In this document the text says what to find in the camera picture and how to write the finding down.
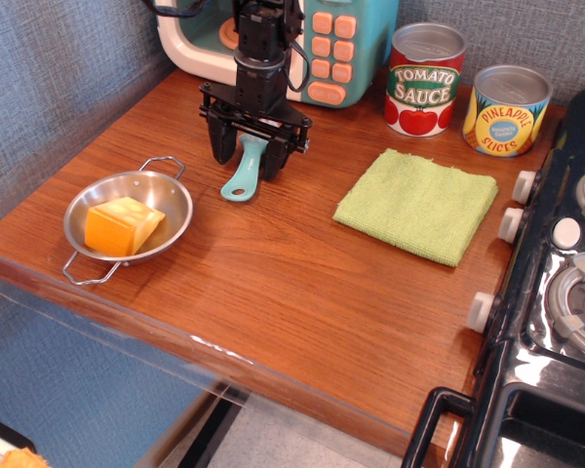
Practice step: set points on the teal dish brush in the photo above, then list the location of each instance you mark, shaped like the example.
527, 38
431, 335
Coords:
243, 185

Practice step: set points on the orange object bottom left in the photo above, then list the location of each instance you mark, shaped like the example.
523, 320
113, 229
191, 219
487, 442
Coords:
22, 458

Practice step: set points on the white stove knob middle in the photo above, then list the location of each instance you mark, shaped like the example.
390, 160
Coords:
510, 224

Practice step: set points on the tomato sauce can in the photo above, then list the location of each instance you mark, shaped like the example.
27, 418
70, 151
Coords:
423, 76

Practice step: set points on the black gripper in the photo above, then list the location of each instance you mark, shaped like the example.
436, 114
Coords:
257, 104

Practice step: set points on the orange cheese block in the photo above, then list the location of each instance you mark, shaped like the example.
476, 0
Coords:
120, 227

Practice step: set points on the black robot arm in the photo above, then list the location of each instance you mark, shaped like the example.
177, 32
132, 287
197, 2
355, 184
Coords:
266, 28

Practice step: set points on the black toy stove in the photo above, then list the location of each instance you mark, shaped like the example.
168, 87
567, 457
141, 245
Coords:
528, 406

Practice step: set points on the white stove knob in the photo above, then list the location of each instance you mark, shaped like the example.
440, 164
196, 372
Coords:
510, 224
479, 311
523, 186

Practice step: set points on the steel pan with handles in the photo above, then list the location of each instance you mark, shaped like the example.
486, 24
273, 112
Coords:
155, 184

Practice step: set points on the toy microwave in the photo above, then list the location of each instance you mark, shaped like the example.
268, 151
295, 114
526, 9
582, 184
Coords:
346, 42

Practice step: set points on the white stove knob top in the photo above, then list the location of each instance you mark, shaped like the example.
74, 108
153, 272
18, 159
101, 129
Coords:
523, 186

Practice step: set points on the white stove knob bottom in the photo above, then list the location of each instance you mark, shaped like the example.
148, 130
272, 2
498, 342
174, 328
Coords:
479, 311

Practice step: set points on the green folded cloth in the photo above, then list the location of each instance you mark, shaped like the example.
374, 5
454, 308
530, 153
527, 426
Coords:
418, 206

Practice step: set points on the pineapple slices can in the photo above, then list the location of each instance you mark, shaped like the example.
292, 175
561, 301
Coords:
506, 110

